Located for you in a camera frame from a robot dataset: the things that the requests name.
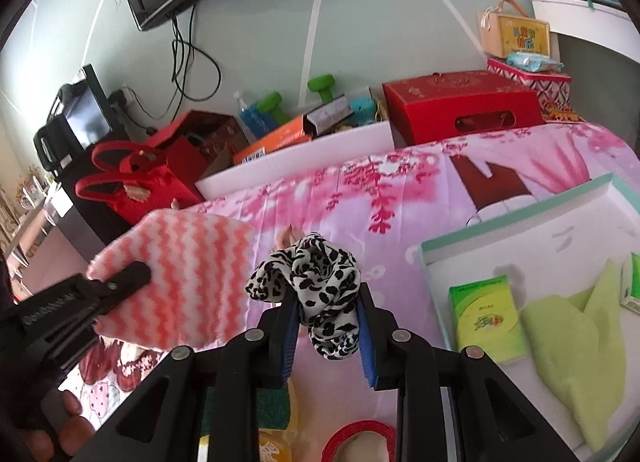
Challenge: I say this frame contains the leopard print scrunchie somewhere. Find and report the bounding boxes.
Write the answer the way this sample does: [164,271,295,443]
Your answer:
[245,232,361,361]

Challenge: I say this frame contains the beige pink scrunchie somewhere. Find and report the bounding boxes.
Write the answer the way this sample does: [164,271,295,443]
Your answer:
[272,225,304,252]

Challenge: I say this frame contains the pink zigzag striped cloth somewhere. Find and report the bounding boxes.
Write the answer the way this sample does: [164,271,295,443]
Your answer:
[87,209,255,352]

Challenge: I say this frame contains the yellow green scouring sponge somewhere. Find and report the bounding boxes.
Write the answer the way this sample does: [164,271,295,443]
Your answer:
[201,386,297,438]

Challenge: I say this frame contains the green tissue pack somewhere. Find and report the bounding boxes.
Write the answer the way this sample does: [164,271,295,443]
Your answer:
[449,275,528,364]
[620,253,640,315]

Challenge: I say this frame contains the red tape roll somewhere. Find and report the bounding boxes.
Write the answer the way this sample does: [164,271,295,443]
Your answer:
[320,420,396,462]

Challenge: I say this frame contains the round yellow packaged sponge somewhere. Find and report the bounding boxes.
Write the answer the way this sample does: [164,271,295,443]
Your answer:
[258,430,292,462]

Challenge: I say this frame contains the light green cloth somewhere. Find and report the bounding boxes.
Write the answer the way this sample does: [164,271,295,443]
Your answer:
[521,259,627,452]

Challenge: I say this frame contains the person's left hand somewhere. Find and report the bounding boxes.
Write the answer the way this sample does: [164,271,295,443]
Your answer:
[8,388,97,462]

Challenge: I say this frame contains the red felt handbag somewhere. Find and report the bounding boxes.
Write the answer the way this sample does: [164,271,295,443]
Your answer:
[75,137,207,225]

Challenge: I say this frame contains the open dark red box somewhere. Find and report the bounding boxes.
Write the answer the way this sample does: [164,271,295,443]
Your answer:
[144,110,248,180]

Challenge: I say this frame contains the small black monitor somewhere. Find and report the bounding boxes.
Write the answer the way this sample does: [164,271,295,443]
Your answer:
[32,64,129,177]

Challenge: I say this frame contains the white foam board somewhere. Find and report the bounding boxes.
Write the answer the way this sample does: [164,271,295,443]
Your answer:
[196,121,395,201]

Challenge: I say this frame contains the orange cardboard box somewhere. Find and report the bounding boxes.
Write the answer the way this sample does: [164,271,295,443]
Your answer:
[232,115,314,165]

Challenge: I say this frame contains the teal shallow cardboard tray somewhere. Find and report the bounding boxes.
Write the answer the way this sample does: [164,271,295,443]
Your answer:
[421,174,639,461]

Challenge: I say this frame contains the blue liquid plastic bottle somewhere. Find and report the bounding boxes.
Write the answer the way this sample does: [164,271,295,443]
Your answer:
[233,91,272,140]

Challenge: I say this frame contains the green dumbbell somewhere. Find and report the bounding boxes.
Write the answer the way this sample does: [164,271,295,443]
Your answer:
[307,74,335,104]
[256,91,290,126]

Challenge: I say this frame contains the red gift box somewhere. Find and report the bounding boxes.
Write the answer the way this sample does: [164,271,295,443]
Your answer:
[382,70,544,145]

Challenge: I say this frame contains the red white patterned box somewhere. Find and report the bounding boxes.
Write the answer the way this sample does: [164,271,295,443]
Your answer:
[487,56,572,110]

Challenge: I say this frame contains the blue wet wipes pack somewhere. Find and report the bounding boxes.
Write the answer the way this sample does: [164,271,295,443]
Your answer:
[506,51,563,73]

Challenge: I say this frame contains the yellow children gift case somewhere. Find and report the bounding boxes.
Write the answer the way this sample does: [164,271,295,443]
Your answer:
[477,0,551,58]

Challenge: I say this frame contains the white desk shelf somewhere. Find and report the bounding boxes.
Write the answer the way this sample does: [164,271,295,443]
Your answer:
[530,0,640,62]

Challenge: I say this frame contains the black hanging cables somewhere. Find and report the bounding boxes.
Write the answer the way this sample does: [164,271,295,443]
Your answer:
[119,3,222,138]

